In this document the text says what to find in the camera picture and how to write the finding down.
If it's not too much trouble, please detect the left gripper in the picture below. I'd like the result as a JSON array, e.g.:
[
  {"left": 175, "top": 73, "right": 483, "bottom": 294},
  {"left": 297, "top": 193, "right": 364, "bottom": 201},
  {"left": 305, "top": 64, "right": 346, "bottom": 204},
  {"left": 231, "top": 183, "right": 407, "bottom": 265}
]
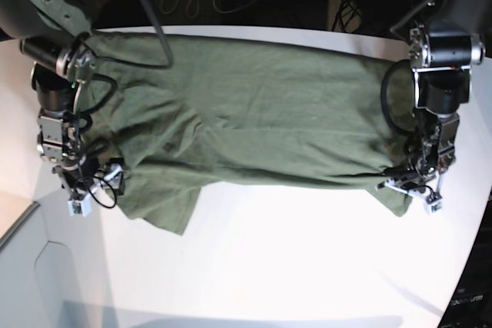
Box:
[{"left": 376, "top": 165, "right": 444, "bottom": 205}]

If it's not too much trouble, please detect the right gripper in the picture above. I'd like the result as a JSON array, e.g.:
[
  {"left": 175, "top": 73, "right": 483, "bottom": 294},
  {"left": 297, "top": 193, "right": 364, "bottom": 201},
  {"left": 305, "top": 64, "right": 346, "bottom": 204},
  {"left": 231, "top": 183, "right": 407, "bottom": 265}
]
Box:
[{"left": 52, "top": 158, "right": 127, "bottom": 204}]

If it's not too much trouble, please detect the green t-shirt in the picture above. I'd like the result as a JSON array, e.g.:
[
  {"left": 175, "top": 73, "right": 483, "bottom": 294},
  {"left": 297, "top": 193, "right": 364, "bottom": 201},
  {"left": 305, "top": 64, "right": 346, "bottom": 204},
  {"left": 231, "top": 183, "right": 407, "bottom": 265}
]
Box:
[{"left": 83, "top": 32, "right": 411, "bottom": 235}]

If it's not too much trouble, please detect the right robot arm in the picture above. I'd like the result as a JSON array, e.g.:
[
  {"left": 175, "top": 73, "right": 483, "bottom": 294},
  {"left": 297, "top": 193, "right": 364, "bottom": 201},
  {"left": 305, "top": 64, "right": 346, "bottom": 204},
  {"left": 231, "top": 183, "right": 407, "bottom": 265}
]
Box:
[{"left": 1, "top": 0, "right": 124, "bottom": 215}]

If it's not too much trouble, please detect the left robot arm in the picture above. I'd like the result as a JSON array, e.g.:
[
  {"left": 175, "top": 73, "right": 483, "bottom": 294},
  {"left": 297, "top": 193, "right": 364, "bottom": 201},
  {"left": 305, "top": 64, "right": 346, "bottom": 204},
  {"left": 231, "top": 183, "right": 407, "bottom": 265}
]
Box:
[{"left": 377, "top": 0, "right": 491, "bottom": 212}]

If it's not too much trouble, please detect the white table extension panel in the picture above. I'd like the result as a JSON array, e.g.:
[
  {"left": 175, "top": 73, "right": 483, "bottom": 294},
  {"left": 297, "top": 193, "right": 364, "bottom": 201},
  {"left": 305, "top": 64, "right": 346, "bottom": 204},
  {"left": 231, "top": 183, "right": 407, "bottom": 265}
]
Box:
[{"left": 1, "top": 202, "right": 118, "bottom": 327}]

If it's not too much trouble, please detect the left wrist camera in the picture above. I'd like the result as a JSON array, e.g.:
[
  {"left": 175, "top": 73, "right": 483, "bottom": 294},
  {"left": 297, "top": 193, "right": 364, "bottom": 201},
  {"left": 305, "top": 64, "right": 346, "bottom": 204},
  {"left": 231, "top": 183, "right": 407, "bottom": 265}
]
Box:
[{"left": 424, "top": 194, "right": 443, "bottom": 214}]

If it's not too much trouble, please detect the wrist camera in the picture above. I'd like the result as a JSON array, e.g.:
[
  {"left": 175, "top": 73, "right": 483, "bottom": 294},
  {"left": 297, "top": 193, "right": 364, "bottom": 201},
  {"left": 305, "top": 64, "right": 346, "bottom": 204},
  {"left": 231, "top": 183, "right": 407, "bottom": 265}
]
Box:
[
  {"left": 424, "top": 194, "right": 443, "bottom": 214},
  {"left": 68, "top": 197, "right": 92, "bottom": 217}
]

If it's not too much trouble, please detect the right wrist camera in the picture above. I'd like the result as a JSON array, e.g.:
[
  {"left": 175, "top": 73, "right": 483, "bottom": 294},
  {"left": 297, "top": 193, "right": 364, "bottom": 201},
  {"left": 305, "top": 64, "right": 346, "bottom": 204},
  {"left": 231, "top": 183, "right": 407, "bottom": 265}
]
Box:
[{"left": 68, "top": 197, "right": 92, "bottom": 217}]

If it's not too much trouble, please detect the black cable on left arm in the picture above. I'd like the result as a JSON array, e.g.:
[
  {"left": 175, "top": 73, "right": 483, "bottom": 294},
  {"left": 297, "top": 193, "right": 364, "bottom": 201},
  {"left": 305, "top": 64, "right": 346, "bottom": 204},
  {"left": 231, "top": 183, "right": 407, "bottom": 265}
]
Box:
[{"left": 380, "top": 61, "right": 418, "bottom": 137}]

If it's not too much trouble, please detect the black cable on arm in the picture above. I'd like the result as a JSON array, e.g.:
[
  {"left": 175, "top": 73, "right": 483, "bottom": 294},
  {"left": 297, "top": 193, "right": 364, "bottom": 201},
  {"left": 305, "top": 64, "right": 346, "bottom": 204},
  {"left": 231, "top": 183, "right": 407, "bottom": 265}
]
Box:
[
  {"left": 380, "top": 61, "right": 418, "bottom": 137},
  {"left": 75, "top": 0, "right": 175, "bottom": 210}
]

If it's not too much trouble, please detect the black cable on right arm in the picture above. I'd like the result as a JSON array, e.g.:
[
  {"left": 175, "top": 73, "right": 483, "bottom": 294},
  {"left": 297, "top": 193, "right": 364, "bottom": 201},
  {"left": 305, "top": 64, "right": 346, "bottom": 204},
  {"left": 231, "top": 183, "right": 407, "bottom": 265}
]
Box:
[{"left": 75, "top": 0, "right": 175, "bottom": 210}]

